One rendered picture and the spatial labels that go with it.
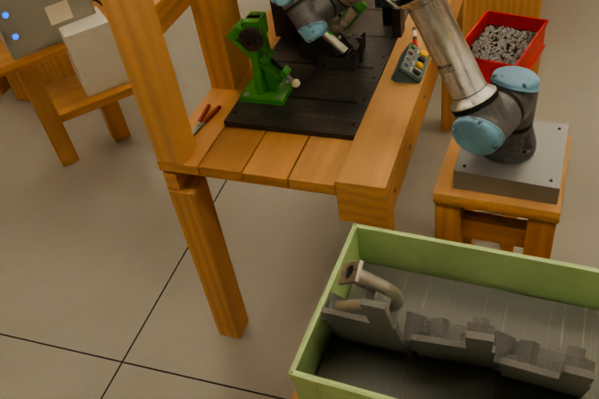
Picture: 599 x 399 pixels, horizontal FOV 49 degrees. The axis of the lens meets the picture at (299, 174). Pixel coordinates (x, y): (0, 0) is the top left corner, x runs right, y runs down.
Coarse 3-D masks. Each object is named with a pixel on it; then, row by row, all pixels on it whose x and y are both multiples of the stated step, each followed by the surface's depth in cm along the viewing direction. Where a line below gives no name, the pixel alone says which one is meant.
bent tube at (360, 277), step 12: (348, 264) 115; (360, 264) 112; (348, 276) 115; (360, 276) 113; (372, 276) 114; (372, 288) 114; (384, 288) 115; (396, 288) 117; (348, 300) 134; (360, 300) 130; (396, 300) 117; (348, 312) 133; (360, 312) 130
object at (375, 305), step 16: (368, 304) 112; (384, 304) 111; (336, 320) 128; (352, 320) 124; (368, 320) 120; (384, 320) 117; (352, 336) 136; (368, 336) 132; (384, 336) 128; (400, 336) 126; (400, 352) 136
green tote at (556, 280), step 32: (352, 256) 152; (384, 256) 155; (416, 256) 151; (448, 256) 147; (480, 256) 143; (512, 256) 140; (512, 288) 146; (544, 288) 142; (576, 288) 139; (320, 320) 136; (320, 352) 139; (320, 384) 123
